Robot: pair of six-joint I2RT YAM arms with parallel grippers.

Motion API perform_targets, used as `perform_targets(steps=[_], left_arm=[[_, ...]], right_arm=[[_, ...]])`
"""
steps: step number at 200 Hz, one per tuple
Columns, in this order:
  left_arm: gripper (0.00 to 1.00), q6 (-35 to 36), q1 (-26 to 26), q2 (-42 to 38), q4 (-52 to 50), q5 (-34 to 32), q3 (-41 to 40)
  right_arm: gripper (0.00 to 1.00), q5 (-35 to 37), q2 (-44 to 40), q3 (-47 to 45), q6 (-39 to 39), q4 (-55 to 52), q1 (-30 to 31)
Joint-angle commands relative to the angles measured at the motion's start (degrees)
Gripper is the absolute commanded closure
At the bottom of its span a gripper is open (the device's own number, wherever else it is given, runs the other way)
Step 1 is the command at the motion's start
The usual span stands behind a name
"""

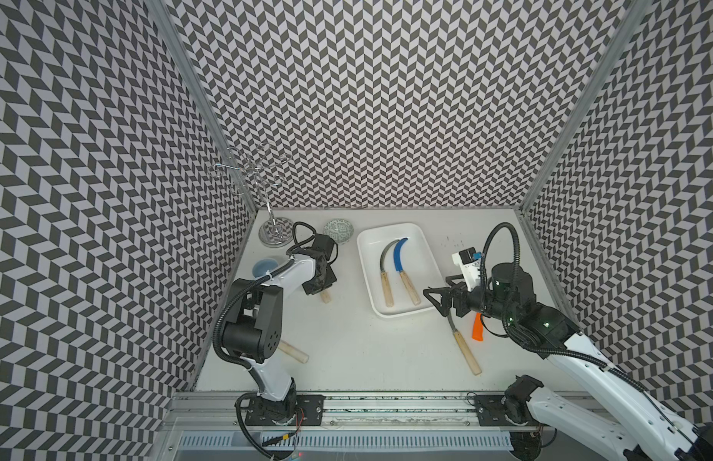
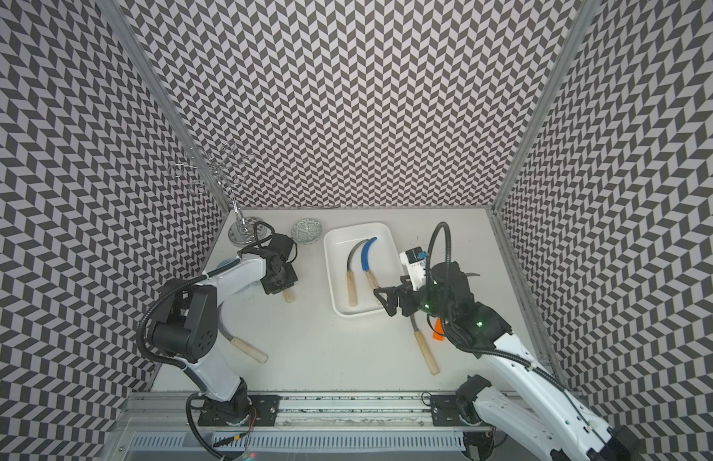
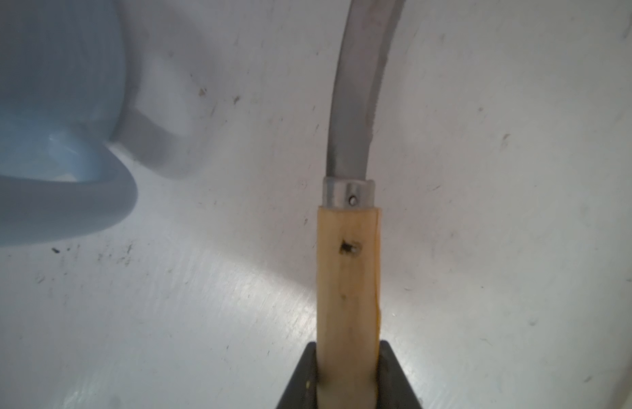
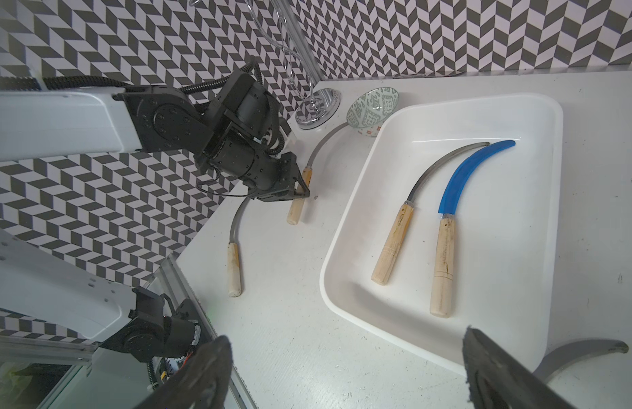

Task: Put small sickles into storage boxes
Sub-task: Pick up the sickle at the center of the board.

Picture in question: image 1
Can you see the light blue plastic cup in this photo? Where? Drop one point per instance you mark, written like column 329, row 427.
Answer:
column 264, row 266

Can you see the aluminium left corner post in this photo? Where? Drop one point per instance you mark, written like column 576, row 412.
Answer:
column 158, row 11

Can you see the white plastic storage box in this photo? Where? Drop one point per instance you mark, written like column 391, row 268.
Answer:
column 417, row 259

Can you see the chrome mug tree stand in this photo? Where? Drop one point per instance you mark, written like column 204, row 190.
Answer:
column 258, row 169

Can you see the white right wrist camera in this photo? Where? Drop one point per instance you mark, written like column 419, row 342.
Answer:
column 469, row 262

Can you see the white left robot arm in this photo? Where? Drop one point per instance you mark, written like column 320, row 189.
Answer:
column 247, row 331

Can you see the green patterned ceramic bowl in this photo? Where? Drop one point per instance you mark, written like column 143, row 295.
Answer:
column 339, row 229

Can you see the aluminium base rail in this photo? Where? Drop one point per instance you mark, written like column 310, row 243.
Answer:
column 341, row 410

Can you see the aluminium right corner post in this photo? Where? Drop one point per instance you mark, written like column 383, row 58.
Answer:
column 634, row 16

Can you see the orange handle small sickle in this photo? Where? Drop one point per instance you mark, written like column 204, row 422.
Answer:
column 478, row 328

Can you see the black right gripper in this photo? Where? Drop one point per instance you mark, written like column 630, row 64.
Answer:
column 447, row 293

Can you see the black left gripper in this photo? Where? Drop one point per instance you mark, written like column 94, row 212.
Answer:
column 331, row 278

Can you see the aluminium corner post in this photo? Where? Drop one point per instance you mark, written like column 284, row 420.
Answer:
column 634, row 16
column 158, row 11

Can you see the blue blade wooden handle sickle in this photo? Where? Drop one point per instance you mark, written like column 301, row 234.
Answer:
column 406, row 280

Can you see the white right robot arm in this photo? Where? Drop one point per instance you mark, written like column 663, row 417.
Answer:
column 493, row 284

